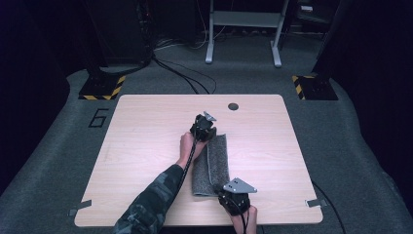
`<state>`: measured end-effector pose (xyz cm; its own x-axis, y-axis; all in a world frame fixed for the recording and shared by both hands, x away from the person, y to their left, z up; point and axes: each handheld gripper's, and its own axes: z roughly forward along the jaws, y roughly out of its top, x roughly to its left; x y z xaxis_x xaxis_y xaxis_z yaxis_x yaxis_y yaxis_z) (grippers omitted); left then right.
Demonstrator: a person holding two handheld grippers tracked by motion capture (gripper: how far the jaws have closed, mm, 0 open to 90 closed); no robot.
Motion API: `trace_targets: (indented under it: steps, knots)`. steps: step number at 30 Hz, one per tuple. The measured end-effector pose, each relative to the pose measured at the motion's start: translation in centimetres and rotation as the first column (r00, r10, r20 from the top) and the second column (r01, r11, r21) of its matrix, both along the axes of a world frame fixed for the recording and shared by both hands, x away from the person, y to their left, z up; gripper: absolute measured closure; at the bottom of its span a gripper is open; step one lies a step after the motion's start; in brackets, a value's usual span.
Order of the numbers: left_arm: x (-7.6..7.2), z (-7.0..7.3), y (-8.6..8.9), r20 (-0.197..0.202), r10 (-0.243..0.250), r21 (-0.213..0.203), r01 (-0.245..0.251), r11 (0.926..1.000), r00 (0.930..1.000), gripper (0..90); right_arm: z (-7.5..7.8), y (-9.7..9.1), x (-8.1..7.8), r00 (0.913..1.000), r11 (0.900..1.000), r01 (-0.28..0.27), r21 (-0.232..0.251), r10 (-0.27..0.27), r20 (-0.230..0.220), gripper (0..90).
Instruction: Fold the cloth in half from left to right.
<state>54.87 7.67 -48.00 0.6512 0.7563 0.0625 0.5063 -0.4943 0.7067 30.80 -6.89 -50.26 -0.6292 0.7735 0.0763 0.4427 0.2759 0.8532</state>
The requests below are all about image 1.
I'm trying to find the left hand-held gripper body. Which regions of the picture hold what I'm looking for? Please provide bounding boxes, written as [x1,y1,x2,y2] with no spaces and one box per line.
[189,110,218,143]

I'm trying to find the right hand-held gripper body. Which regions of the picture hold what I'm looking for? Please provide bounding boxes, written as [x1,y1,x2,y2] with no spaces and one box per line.
[217,176,258,216]

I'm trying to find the grey towel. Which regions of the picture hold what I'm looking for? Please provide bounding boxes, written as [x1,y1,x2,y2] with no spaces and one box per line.
[191,133,231,198]

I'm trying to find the person's left hand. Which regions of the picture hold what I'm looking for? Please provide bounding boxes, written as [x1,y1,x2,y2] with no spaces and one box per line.
[175,131,209,170]

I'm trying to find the person's right hand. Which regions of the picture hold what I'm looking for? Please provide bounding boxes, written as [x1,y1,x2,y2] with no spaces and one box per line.
[230,205,258,234]

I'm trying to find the grey tape strip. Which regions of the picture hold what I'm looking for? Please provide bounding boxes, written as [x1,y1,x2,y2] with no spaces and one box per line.
[67,199,93,217]
[305,198,328,209]

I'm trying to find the black stand with striped base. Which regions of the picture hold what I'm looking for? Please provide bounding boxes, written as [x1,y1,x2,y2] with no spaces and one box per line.
[78,0,127,101]
[291,0,354,101]

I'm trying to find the black equipment cabinet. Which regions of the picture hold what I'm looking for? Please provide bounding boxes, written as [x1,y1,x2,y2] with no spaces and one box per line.
[87,0,154,67]

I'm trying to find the right hand-held gripper cable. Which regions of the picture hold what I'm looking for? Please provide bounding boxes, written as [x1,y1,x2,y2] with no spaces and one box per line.
[227,194,250,234]

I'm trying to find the hand-held gripper cable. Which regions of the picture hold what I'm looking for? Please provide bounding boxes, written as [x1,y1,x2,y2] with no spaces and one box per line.
[227,194,250,234]
[176,137,199,193]

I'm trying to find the left hand-held gripper cable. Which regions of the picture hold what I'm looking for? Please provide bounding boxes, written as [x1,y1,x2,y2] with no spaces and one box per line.
[176,137,199,193]

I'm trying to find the black floor cable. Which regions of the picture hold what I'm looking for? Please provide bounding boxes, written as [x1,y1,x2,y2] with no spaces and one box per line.
[162,59,218,96]
[151,56,201,96]

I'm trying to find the white floor cable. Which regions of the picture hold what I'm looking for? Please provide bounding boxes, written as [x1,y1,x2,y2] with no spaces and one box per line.
[154,27,228,52]

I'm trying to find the thin black cable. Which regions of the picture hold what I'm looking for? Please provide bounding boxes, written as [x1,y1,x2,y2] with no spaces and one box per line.
[311,180,347,234]

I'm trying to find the white metal desk frame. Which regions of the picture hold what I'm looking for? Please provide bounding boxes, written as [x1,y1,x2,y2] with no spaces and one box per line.
[205,0,290,68]

